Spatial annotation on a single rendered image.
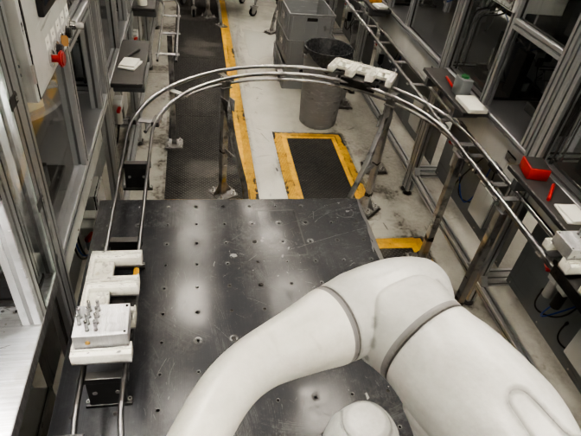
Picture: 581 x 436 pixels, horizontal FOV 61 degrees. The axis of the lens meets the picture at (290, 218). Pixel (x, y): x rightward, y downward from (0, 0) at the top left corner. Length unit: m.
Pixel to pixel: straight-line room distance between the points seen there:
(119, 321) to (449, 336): 0.90
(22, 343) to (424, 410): 0.99
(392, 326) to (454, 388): 0.09
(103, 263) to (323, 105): 2.73
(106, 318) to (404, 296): 0.87
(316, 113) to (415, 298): 3.41
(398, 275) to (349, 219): 1.40
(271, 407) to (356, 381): 0.27
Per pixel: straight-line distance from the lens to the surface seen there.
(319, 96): 3.89
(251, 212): 1.99
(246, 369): 0.55
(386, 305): 0.61
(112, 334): 1.28
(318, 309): 0.59
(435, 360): 0.58
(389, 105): 2.88
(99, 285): 1.46
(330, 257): 1.84
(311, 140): 3.86
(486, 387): 0.57
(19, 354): 1.33
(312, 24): 4.48
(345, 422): 1.14
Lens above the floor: 1.93
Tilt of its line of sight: 39 degrees down
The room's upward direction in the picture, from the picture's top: 8 degrees clockwise
